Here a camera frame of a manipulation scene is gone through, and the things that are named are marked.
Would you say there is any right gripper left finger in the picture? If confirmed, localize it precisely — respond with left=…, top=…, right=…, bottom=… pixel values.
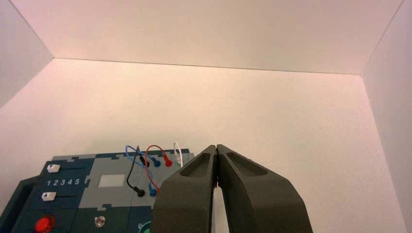
left=152, top=145, right=217, bottom=233

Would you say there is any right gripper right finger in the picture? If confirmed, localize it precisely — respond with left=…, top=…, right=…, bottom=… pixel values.
left=217, top=144, right=313, bottom=233

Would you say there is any white rectangular display panel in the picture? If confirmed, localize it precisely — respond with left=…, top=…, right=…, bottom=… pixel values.
left=98, top=174, right=126, bottom=188

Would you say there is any dark teal task board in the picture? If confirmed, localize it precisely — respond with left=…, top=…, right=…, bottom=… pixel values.
left=0, top=148, right=195, bottom=233

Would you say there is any red push button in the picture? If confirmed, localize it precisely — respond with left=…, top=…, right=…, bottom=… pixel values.
left=34, top=216, right=56, bottom=233

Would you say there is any white wire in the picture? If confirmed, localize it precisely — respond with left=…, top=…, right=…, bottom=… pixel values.
left=173, top=142, right=184, bottom=168

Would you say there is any red wire with plugs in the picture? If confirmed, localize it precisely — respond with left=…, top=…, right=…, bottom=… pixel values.
left=145, top=145, right=173, bottom=194

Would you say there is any black wire with plugs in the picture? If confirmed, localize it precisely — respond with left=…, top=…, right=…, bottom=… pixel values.
left=126, top=146, right=151, bottom=198

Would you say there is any blue wire with plugs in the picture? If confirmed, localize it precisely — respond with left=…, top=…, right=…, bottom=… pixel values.
left=124, top=145, right=162, bottom=198

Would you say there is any dial knob with green ring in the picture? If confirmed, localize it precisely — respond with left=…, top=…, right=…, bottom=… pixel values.
left=138, top=220, right=153, bottom=233

